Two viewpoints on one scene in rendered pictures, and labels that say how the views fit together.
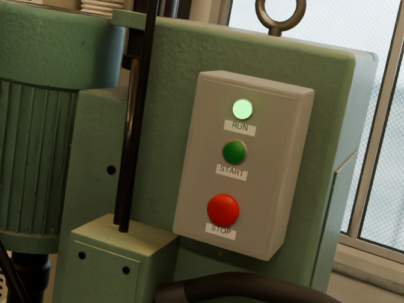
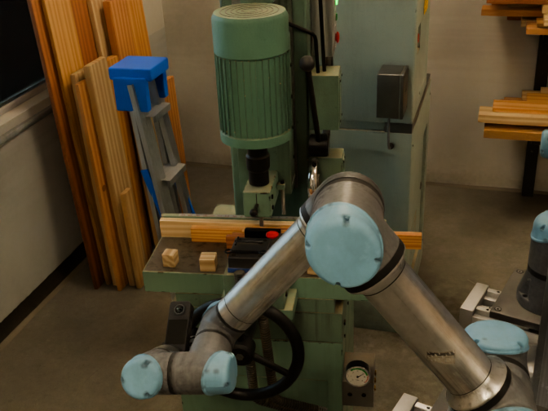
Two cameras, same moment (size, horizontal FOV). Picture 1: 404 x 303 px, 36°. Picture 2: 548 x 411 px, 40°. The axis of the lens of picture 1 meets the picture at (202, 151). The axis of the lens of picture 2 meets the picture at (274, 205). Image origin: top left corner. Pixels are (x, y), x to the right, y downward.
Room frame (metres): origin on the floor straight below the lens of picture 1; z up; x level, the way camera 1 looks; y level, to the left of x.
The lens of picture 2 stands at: (1.10, 1.93, 1.88)
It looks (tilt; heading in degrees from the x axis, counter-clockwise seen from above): 27 degrees down; 260
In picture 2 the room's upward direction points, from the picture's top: 3 degrees counter-clockwise
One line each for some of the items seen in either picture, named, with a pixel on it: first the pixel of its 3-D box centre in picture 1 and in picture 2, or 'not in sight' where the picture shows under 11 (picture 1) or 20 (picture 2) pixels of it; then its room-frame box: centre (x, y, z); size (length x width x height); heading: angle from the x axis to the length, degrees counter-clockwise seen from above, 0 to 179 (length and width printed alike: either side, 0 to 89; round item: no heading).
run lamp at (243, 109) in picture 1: (241, 109); not in sight; (0.56, -0.03, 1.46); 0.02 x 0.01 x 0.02; 70
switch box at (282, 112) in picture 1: (242, 162); (324, 22); (0.59, -0.04, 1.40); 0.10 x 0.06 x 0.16; 70
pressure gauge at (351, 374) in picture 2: not in sight; (357, 375); (0.66, 0.50, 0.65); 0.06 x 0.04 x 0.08; 160
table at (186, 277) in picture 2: not in sight; (264, 274); (0.85, 0.32, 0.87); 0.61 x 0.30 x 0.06; 160
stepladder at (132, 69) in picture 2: not in sight; (170, 211); (1.04, -0.67, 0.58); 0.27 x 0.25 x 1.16; 153
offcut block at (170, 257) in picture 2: not in sight; (170, 258); (1.08, 0.26, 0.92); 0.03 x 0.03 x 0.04; 65
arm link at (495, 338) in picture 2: not in sight; (493, 360); (0.53, 0.91, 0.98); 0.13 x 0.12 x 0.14; 70
